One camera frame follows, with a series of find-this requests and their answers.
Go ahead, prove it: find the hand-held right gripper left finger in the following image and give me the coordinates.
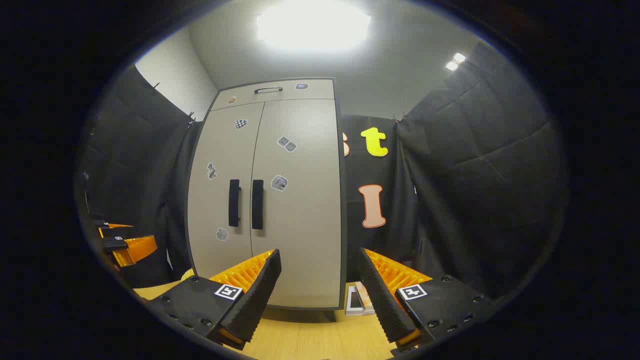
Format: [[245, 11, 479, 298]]
[[145, 248, 282, 351]]

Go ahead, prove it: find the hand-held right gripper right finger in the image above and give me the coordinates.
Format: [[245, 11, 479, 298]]
[[358, 247, 496, 357]]

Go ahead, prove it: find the grey cabinet door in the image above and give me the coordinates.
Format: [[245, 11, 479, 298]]
[[187, 102, 266, 279], [250, 98, 343, 309]]

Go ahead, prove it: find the grey double-door shoe cabinet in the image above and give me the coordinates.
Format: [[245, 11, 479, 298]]
[[186, 77, 348, 313]]

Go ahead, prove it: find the grey cabinet drawer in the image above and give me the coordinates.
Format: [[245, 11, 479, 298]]
[[211, 79, 335, 112]]

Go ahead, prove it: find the white book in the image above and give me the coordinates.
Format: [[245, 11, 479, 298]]
[[345, 286, 364, 316]]

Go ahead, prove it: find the black backdrop cloth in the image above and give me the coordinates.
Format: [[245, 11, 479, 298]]
[[75, 40, 568, 301]]

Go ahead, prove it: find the large ceiling light panel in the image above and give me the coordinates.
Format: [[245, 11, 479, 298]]
[[256, 2, 372, 51]]

